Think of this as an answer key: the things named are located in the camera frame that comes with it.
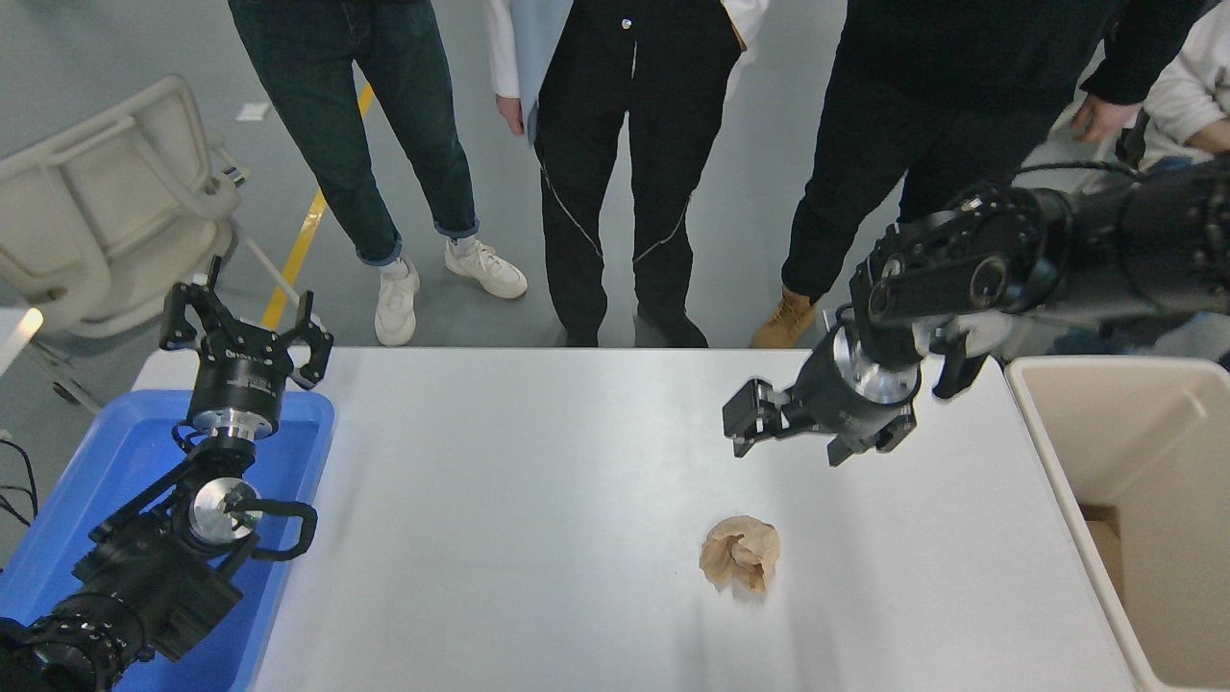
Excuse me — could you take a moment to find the blue plastic tray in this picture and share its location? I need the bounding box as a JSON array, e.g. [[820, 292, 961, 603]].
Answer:
[[0, 387, 335, 692]]

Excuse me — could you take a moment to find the black cable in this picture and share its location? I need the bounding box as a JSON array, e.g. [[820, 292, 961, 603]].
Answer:
[[0, 428, 39, 530]]

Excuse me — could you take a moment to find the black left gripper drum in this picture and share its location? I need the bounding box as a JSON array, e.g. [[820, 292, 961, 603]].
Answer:
[[188, 321, 295, 425]]

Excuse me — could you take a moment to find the large pale bin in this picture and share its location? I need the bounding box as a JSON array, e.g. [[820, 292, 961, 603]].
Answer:
[[1004, 356, 1230, 692]]

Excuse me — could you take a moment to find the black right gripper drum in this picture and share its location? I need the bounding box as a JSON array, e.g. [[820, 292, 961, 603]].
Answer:
[[790, 338, 914, 445]]

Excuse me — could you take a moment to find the white plastic folding chair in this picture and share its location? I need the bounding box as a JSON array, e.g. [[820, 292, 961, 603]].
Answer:
[[0, 75, 308, 416]]

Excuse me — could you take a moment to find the white side table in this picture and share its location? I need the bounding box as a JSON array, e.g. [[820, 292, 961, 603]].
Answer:
[[0, 308, 45, 376]]

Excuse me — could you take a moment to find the brown cardboard piece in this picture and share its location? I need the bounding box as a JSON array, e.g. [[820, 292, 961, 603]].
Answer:
[[1078, 504, 1125, 599]]

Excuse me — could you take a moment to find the tan paper ball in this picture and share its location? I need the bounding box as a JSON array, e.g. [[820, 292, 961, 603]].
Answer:
[[699, 514, 781, 594]]

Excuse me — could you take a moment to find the person's left hand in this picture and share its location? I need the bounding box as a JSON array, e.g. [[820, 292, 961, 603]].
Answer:
[[1071, 93, 1141, 145]]

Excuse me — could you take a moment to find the person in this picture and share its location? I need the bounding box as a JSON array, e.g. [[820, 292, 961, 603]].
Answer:
[[228, 0, 529, 348], [751, 0, 1207, 350], [1047, 0, 1230, 371], [483, 0, 770, 349]]

